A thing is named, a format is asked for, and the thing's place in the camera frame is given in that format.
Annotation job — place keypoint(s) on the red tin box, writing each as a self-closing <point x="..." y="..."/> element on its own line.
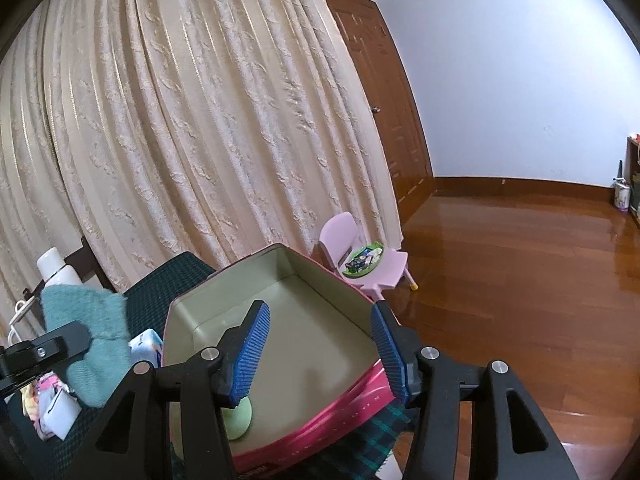
<point x="310" y="310"/>

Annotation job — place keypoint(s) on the teal fluffy towel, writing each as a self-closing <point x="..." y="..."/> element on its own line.
<point x="95" y="325"/>

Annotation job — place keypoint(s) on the dark wooden chair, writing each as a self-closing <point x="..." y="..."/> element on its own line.
<point x="92" y="260"/>

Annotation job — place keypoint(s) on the beige patterned curtain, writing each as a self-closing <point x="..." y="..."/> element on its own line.
<point x="200" y="110"/>

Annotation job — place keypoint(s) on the light green round pad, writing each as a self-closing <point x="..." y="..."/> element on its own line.
<point x="240" y="420"/>

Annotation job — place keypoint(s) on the wooden shelf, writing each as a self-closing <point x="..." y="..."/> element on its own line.
<point x="634" y="170"/>

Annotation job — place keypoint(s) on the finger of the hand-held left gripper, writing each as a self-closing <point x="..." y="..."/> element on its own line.
<point x="55" y="350"/>

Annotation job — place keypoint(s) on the tissue packet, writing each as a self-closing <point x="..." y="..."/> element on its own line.
<point x="147" y="345"/>

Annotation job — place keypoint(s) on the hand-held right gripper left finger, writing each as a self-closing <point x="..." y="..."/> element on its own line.
<point x="247" y="360"/>

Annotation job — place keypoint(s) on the brown wooden door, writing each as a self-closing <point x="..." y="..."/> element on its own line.
<point x="390" y="110"/>

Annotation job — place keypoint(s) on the green plate with small items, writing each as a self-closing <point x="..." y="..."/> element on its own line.
<point x="362" y="260"/>

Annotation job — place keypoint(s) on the white thermos bottle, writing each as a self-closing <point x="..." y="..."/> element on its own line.
<point x="55" y="270"/>

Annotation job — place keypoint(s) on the pink plastic child chair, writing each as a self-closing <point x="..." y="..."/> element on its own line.
<point x="392" y="266"/>

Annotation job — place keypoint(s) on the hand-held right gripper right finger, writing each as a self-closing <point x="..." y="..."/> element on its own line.
<point x="390" y="355"/>

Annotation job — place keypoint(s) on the white can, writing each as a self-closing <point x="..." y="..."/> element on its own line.
<point x="622" y="196"/>

